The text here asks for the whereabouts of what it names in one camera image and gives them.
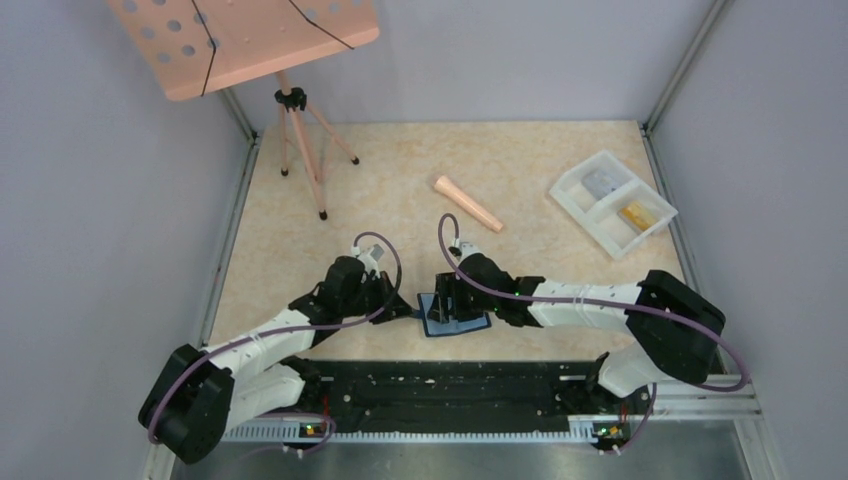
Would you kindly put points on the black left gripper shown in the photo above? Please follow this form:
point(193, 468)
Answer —
point(396, 309)

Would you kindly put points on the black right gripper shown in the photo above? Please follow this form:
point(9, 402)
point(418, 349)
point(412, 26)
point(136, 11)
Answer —
point(449, 285)

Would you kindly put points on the blue card holder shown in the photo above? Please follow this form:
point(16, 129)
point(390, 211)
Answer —
point(435, 326)

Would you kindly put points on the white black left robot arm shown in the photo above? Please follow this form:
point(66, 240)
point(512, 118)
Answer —
point(202, 394)

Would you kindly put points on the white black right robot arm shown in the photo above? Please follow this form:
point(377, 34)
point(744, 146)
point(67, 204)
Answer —
point(674, 330)

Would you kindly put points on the silver card in tray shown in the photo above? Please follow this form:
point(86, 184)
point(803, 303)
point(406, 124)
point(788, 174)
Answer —
point(600, 183)

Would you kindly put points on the pink tapered stick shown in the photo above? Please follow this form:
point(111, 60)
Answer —
point(445, 186)

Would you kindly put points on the white plastic divided tray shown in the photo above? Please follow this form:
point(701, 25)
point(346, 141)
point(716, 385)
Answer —
point(600, 219)

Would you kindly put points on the pink music stand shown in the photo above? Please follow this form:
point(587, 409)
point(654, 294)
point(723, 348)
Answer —
point(200, 47)

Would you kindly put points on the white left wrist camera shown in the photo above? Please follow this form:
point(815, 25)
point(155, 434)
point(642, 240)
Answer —
point(369, 256)

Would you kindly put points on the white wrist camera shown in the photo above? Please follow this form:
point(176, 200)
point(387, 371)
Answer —
point(369, 256)
point(460, 250)

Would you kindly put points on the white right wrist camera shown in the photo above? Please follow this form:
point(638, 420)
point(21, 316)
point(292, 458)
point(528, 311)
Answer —
point(460, 250)

